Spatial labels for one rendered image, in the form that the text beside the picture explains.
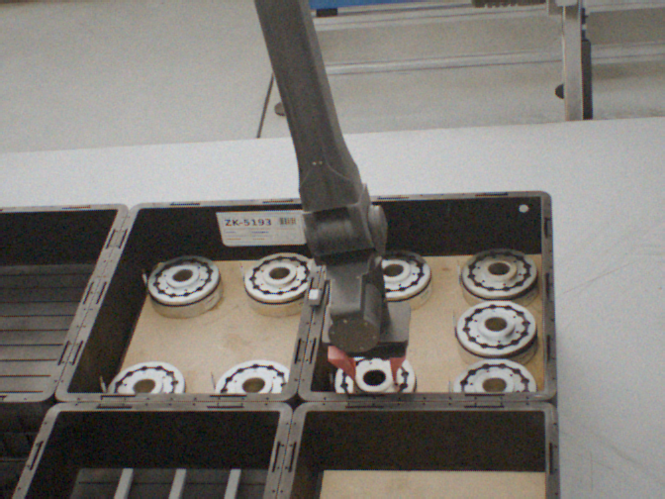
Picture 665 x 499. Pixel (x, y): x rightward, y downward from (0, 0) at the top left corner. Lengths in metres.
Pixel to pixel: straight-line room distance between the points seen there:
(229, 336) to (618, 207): 0.71
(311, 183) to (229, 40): 2.86
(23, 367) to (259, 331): 0.33
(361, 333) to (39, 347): 0.58
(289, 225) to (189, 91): 2.19
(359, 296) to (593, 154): 0.93
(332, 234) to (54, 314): 0.59
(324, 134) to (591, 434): 0.61
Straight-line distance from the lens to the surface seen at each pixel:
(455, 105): 3.66
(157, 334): 1.74
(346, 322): 1.34
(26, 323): 1.83
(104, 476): 1.57
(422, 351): 1.63
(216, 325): 1.73
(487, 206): 1.72
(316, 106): 1.30
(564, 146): 2.22
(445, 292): 1.72
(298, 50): 1.28
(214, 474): 1.53
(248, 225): 1.78
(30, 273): 1.92
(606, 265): 1.95
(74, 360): 1.60
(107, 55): 4.24
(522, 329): 1.61
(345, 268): 1.37
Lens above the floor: 1.95
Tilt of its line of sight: 38 degrees down
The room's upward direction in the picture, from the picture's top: 9 degrees counter-clockwise
